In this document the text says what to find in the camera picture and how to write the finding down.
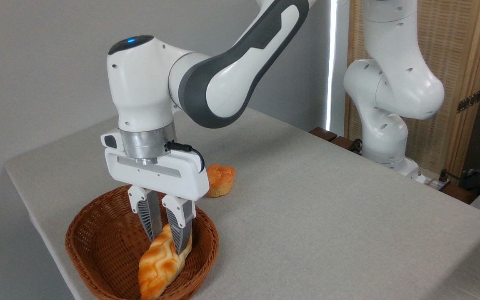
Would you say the braided bread loaf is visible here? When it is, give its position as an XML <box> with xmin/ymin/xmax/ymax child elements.
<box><xmin>138</xmin><ymin>224</ymin><xmax>193</xmax><ymax>300</ymax></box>

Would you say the muffin shaped bread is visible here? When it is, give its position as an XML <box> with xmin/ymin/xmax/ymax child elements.
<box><xmin>206</xmin><ymin>164</ymin><xmax>236</xmax><ymax>198</ymax></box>

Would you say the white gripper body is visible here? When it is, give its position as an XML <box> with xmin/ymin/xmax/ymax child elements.
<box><xmin>105</xmin><ymin>148</ymin><xmax>210</xmax><ymax>202</ymax></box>

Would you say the metal hinge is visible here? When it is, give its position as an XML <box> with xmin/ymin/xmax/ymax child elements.
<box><xmin>457</xmin><ymin>90</ymin><xmax>480</xmax><ymax>114</ymax></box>

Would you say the black power cable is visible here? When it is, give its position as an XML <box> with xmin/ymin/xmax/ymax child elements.
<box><xmin>438</xmin><ymin>169</ymin><xmax>480</xmax><ymax>197</ymax></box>

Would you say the small white camera box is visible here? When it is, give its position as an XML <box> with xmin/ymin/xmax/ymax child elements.
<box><xmin>100</xmin><ymin>129</ymin><xmax>122</xmax><ymax>150</ymax></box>

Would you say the brown wooden block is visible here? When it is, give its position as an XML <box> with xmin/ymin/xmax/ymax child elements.
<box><xmin>309</xmin><ymin>127</ymin><xmax>338</xmax><ymax>142</ymax></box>
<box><xmin>332</xmin><ymin>136</ymin><xmax>362</xmax><ymax>154</ymax></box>

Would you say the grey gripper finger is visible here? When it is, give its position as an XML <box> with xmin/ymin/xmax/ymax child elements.
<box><xmin>162</xmin><ymin>194</ymin><xmax>197</xmax><ymax>255</ymax></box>
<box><xmin>127</xmin><ymin>185</ymin><xmax>164</xmax><ymax>243</ymax></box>

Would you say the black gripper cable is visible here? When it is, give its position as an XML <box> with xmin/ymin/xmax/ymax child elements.
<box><xmin>165</xmin><ymin>141</ymin><xmax>205</xmax><ymax>174</ymax></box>

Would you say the brown wicker basket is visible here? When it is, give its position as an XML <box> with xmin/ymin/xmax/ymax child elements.
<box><xmin>65</xmin><ymin>185</ymin><xmax>220</xmax><ymax>300</ymax></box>

